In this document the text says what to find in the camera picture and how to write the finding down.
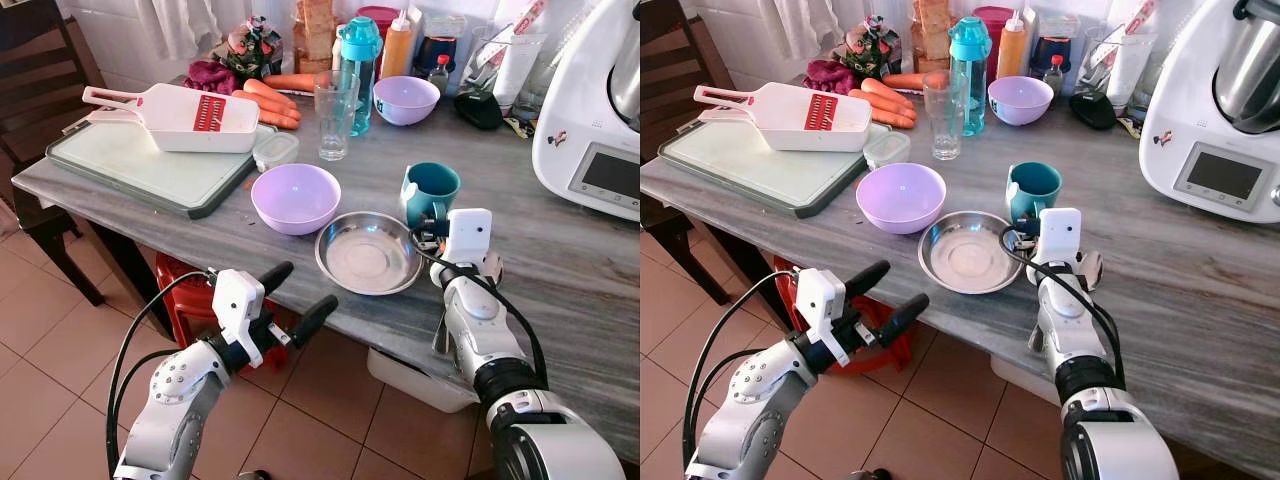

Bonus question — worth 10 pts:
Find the red plastic stool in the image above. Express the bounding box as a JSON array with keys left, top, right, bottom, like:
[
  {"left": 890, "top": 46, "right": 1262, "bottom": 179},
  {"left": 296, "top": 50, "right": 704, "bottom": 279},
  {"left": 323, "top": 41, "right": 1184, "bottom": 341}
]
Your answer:
[
  {"left": 771, "top": 255, "right": 912, "bottom": 372},
  {"left": 154, "top": 254, "right": 302, "bottom": 372}
]

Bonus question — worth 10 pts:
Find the white grey-rimmed cutting board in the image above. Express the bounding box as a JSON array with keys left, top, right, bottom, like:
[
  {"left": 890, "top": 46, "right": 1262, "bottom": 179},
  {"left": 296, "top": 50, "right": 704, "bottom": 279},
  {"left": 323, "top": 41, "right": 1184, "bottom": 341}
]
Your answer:
[
  {"left": 45, "top": 113, "right": 282, "bottom": 220},
  {"left": 657, "top": 116, "right": 883, "bottom": 220}
]

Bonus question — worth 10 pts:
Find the dark blue jar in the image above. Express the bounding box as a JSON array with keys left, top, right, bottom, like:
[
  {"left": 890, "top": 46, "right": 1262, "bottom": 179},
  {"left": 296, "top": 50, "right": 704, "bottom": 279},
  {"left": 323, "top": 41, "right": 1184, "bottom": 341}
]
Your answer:
[
  {"left": 1029, "top": 34, "right": 1074, "bottom": 78},
  {"left": 412, "top": 34, "right": 460, "bottom": 78}
]

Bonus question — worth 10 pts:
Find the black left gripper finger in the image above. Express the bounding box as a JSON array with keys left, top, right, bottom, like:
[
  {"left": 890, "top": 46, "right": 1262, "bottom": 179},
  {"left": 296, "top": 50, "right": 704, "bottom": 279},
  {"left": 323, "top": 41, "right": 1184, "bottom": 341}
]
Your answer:
[
  {"left": 258, "top": 261, "right": 295, "bottom": 297},
  {"left": 878, "top": 293, "right": 930, "bottom": 349},
  {"left": 293, "top": 295, "right": 339, "bottom": 349},
  {"left": 845, "top": 260, "right": 891, "bottom": 299}
]

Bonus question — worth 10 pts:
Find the teal ceramic mug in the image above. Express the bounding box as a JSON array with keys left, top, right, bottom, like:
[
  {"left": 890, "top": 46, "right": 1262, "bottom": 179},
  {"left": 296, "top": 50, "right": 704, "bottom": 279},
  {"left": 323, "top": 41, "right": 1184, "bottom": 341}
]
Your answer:
[
  {"left": 1005, "top": 161, "right": 1064, "bottom": 227},
  {"left": 401, "top": 161, "right": 463, "bottom": 230}
]

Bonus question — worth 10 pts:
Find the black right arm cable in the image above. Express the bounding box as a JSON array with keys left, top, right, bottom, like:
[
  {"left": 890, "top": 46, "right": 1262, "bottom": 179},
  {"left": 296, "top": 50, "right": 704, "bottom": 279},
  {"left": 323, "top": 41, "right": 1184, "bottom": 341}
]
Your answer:
[
  {"left": 410, "top": 232, "right": 551, "bottom": 393},
  {"left": 1002, "top": 228, "right": 1127, "bottom": 393}
]

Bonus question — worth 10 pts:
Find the large lilac plastic bowl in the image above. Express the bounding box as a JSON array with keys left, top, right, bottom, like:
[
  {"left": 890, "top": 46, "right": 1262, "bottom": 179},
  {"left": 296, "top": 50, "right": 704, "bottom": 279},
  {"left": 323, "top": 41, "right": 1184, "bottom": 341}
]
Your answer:
[
  {"left": 855, "top": 162, "right": 948, "bottom": 236},
  {"left": 250, "top": 163, "right": 343, "bottom": 237}
]

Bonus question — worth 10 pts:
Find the teal water bottle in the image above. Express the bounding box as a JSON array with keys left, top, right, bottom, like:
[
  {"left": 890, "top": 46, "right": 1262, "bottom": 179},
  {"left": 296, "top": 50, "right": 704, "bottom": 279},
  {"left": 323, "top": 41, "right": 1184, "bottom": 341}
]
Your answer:
[
  {"left": 947, "top": 15, "right": 993, "bottom": 138},
  {"left": 336, "top": 15, "right": 384, "bottom": 138}
]

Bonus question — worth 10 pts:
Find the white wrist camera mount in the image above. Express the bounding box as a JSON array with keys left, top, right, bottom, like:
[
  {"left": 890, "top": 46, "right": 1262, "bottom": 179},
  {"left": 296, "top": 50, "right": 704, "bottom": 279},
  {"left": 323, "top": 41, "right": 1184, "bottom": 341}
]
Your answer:
[
  {"left": 1038, "top": 208, "right": 1085, "bottom": 267},
  {"left": 211, "top": 268, "right": 267, "bottom": 347},
  {"left": 443, "top": 208, "right": 494, "bottom": 267},
  {"left": 795, "top": 268, "right": 849, "bottom": 353}
]

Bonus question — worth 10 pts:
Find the shallow stainless steel bowl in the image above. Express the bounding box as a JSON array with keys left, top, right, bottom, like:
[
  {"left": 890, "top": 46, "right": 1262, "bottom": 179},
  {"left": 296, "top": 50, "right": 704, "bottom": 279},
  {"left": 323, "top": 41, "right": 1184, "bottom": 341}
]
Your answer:
[
  {"left": 918, "top": 211, "right": 1027, "bottom": 296},
  {"left": 315, "top": 211, "right": 426, "bottom": 297}
]

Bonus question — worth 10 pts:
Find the black rounded pouch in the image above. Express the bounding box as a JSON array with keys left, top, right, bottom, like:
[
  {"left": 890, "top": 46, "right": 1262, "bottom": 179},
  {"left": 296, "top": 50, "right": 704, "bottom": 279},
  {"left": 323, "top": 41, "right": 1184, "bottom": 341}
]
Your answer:
[
  {"left": 454, "top": 90, "right": 507, "bottom": 132},
  {"left": 1065, "top": 90, "right": 1118, "bottom": 132}
]

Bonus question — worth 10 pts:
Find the red lidded container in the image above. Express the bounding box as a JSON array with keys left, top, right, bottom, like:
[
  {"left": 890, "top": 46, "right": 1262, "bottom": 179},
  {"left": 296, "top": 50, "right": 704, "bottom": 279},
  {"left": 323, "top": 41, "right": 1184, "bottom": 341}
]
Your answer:
[
  {"left": 356, "top": 5, "right": 402, "bottom": 43},
  {"left": 972, "top": 5, "right": 1016, "bottom": 43}
]

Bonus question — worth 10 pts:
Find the patterned wrapped jar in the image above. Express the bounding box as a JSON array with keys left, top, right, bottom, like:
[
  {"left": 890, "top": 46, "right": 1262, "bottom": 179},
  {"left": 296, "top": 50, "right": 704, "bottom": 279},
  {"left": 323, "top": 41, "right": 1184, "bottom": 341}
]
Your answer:
[
  {"left": 221, "top": 17, "right": 285, "bottom": 80},
  {"left": 844, "top": 17, "right": 902, "bottom": 80}
]

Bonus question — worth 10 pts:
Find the clear drinking glass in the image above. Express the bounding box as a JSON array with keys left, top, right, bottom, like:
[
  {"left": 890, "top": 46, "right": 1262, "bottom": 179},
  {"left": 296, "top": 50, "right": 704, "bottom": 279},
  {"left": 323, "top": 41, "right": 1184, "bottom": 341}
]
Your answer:
[
  {"left": 313, "top": 71, "right": 360, "bottom": 162},
  {"left": 921, "top": 71, "right": 968, "bottom": 162}
]

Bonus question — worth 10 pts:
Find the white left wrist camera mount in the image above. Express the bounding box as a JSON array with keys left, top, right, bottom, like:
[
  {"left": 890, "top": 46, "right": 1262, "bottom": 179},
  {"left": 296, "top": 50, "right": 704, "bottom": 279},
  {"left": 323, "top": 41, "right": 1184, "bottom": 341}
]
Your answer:
[
  {"left": 795, "top": 268, "right": 849, "bottom": 353},
  {"left": 211, "top": 268, "right": 267, "bottom": 347}
]

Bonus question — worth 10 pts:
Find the dark wooden chair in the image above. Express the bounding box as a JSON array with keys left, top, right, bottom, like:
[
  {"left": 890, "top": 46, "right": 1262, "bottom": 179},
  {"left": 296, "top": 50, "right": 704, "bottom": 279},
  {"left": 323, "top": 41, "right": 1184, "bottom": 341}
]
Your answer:
[
  {"left": 0, "top": 0, "right": 108, "bottom": 308},
  {"left": 640, "top": 0, "right": 732, "bottom": 307}
]

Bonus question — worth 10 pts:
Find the small lilac plastic bowl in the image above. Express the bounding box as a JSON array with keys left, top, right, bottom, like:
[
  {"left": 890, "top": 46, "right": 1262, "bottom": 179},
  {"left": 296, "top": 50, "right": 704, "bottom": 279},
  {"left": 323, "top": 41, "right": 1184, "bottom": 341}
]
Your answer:
[
  {"left": 372, "top": 75, "right": 442, "bottom": 127},
  {"left": 987, "top": 75, "right": 1055, "bottom": 127}
]

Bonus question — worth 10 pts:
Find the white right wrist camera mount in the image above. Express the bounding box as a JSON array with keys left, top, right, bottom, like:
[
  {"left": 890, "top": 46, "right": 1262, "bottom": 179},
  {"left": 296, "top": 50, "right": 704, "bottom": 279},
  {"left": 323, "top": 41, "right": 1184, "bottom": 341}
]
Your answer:
[
  {"left": 1038, "top": 208, "right": 1085, "bottom": 267},
  {"left": 443, "top": 208, "right": 494, "bottom": 267}
]

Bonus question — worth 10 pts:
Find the bagged sliced bread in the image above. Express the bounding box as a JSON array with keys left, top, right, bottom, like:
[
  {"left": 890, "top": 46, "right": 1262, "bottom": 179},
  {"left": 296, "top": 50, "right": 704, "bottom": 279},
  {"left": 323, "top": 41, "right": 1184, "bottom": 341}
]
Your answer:
[
  {"left": 292, "top": 0, "right": 339, "bottom": 75},
  {"left": 910, "top": 0, "right": 952, "bottom": 75}
]

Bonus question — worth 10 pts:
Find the white curtain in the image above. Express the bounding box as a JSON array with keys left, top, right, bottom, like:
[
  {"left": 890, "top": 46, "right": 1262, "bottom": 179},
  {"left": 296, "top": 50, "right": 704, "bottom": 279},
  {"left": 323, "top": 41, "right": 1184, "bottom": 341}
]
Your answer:
[
  {"left": 149, "top": 0, "right": 223, "bottom": 62},
  {"left": 770, "top": 0, "right": 843, "bottom": 62}
]

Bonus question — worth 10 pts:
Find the orange squeeze sauce bottle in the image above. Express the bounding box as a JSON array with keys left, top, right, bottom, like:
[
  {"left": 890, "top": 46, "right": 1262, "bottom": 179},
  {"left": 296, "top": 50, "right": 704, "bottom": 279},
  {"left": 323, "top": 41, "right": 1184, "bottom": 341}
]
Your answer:
[
  {"left": 995, "top": 9, "right": 1030, "bottom": 82},
  {"left": 379, "top": 7, "right": 417, "bottom": 82}
]

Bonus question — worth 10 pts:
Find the white plastic tub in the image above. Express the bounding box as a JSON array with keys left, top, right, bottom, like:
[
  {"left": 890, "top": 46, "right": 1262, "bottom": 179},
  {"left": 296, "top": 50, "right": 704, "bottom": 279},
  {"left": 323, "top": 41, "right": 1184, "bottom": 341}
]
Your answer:
[
  {"left": 366, "top": 345, "right": 482, "bottom": 415},
  {"left": 989, "top": 351, "right": 1063, "bottom": 407}
]

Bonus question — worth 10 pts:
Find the white red mandoline slicer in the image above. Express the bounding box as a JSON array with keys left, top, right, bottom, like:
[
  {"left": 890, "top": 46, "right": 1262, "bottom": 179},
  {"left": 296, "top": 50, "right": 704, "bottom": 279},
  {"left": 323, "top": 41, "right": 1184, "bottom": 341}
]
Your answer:
[
  {"left": 694, "top": 83, "right": 873, "bottom": 154},
  {"left": 82, "top": 83, "right": 262, "bottom": 154}
]

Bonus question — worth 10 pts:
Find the white kitchen food processor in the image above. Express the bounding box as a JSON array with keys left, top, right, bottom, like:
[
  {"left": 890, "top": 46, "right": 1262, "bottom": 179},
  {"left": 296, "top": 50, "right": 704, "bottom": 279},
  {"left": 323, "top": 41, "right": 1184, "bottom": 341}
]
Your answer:
[
  {"left": 531, "top": 0, "right": 641, "bottom": 223},
  {"left": 1138, "top": 0, "right": 1280, "bottom": 225}
]

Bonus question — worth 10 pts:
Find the small clear plastic container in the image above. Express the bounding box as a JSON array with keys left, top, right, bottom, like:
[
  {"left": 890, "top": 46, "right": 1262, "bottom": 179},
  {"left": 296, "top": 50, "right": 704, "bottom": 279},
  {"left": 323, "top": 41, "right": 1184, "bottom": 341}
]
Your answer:
[
  {"left": 252, "top": 130, "right": 300, "bottom": 172},
  {"left": 862, "top": 130, "right": 912, "bottom": 171}
]

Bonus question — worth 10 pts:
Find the maroon cloth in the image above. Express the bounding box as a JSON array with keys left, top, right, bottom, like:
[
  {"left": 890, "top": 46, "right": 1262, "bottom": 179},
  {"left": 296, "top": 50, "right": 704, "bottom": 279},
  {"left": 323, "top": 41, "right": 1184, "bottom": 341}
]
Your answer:
[
  {"left": 804, "top": 59, "right": 859, "bottom": 97},
  {"left": 183, "top": 60, "right": 240, "bottom": 97}
]

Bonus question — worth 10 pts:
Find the clear measuring jug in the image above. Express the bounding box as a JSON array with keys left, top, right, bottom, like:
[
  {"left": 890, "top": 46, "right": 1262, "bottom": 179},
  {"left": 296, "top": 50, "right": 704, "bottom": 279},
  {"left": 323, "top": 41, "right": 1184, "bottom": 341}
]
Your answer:
[
  {"left": 1084, "top": 24, "right": 1163, "bottom": 114},
  {"left": 468, "top": 24, "right": 549, "bottom": 113}
]

